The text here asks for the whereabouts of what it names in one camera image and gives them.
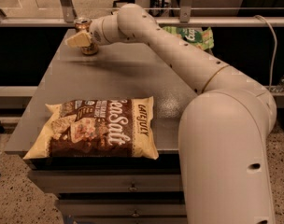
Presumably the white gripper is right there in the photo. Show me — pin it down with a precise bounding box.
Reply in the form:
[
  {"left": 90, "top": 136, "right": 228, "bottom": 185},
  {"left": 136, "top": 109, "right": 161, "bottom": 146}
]
[{"left": 65, "top": 15, "right": 120, "bottom": 48}]

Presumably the orange soda can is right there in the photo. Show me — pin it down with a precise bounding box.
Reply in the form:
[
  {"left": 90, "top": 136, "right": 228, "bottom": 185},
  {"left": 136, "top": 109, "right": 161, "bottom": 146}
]
[{"left": 75, "top": 18, "right": 98, "bottom": 55}]

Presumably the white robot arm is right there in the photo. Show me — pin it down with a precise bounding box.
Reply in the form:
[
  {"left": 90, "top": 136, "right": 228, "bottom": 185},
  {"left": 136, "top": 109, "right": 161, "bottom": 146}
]
[{"left": 66, "top": 4, "right": 277, "bottom": 224}]

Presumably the brown sea salt chip bag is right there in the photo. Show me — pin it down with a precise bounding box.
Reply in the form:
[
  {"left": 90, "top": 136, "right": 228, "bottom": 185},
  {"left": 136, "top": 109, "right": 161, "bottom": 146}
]
[{"left": 24, "top": 97, "right": 159, "bottom": 160}]

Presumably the green rice chip bag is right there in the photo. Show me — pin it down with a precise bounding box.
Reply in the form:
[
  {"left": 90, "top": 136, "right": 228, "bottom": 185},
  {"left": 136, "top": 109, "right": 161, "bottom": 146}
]
[{"left": 163, "top": 26, "right": 214, "bottom": 50}]

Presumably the metal railing with glass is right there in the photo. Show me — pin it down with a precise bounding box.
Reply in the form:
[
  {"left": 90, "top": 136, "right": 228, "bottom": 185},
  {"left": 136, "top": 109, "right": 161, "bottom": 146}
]
[{"left": 0, "top": 0, "right": 284, "bottom": 27}]

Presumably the grey drawer cabinet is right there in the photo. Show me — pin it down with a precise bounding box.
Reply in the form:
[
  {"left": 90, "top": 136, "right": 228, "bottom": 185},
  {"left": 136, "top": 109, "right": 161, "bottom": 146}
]
[{"left": 6, "top": 43, "right": 195, "bottom": 224}]

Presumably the white cable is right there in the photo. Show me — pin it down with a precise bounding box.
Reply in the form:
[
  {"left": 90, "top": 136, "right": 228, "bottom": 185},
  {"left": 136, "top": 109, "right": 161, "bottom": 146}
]
[{"left": 253, "top": 14, "right": 278, "bottom": 91}]

